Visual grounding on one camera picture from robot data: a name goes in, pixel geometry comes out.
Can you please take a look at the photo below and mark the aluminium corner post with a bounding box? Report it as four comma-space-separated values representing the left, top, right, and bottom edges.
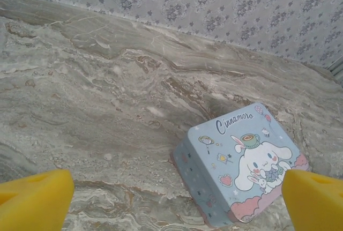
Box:
328, 54, 343, 78

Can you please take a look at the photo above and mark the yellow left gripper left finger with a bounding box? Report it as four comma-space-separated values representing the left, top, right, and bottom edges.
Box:
0, 168, 75, 231

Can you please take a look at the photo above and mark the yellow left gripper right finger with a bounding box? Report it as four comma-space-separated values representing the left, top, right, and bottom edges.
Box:
283, 168, 343, 231

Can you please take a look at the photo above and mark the blue cartoon tin box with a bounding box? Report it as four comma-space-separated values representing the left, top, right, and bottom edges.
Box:
170, 102, 309, 228

